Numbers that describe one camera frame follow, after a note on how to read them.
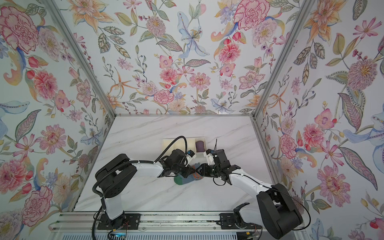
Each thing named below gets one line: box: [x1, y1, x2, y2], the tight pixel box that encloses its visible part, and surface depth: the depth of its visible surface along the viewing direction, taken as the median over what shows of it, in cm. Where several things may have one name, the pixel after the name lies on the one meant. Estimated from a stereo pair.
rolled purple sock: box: [195, 140, 206, 153], surface depth 98 cm
